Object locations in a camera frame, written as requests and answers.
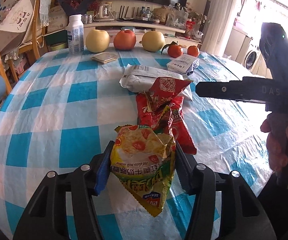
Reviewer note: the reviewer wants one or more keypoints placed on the small white box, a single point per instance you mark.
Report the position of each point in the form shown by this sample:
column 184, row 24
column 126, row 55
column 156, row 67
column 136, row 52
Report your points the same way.
column 184, row 64

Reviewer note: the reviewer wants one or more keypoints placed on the red apple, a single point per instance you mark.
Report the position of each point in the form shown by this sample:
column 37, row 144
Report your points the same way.
column 125, row 40

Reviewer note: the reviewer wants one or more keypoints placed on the tangerine left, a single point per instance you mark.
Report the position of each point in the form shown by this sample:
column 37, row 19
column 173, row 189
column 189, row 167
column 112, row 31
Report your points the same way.
column 173, row 49

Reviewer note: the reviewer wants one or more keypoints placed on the white TV cabinet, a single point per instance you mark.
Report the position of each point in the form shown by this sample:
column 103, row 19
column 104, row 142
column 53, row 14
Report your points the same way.
column 170, row 33

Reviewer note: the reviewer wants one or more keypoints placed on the person's right hand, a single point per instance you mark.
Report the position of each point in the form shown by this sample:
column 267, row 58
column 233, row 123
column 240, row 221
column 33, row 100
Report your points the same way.
column 277, row 156

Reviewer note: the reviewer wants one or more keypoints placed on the light wooden chair right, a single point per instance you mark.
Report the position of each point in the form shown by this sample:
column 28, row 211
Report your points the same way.
column 33, row 39

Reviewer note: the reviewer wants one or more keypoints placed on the dark flower bouquet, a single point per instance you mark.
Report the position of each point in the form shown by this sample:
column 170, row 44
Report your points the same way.
column 75, row 7

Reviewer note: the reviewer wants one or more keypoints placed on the white milk bottle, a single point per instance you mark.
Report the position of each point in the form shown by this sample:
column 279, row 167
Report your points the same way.
column 75, row 34

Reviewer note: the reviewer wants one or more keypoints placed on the tangerine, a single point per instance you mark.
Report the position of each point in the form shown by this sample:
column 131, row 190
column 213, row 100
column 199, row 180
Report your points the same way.
column 193, row 51
column 173, row 49

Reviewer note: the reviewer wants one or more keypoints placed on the yellow apple left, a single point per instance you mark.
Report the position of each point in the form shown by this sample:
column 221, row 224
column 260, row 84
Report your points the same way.
column 97, row 41

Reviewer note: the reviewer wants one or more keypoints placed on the washing machine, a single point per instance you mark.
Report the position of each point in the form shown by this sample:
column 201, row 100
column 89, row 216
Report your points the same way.
column 251, row 57

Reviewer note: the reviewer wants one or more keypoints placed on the blue checked tablecloth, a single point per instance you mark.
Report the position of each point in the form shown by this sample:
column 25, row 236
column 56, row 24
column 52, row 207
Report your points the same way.
column 64, row 110

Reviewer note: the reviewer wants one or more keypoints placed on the yellow apple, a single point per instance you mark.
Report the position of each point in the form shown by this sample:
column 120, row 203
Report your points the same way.
column 97, row 41
column 153, row 41

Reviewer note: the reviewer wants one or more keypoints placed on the yellow apple right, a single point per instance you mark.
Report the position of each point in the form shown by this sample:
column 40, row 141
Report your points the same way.
column 153, row 41

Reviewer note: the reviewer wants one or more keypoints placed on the tangerine right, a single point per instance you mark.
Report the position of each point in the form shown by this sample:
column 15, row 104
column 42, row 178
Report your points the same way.
column 193, row 51

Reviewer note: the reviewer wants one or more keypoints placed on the red snack wrapper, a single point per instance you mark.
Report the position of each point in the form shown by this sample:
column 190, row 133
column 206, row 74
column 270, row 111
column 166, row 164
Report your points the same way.
column 164, row 102

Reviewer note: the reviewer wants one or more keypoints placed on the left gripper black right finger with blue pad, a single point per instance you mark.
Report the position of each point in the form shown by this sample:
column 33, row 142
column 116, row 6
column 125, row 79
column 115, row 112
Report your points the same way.
column 242, row 215

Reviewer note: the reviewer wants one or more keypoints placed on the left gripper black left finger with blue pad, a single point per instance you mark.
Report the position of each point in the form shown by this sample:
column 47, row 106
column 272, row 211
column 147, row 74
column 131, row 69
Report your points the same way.
column 45, row 216

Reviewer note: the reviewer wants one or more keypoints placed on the white silver foil bag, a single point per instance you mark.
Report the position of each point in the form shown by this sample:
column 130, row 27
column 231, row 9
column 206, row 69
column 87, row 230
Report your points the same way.
column 139, row 78

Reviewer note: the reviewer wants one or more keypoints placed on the yellow green oatmeal snack bag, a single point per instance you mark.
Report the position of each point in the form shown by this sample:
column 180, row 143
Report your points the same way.
column 144, row 161

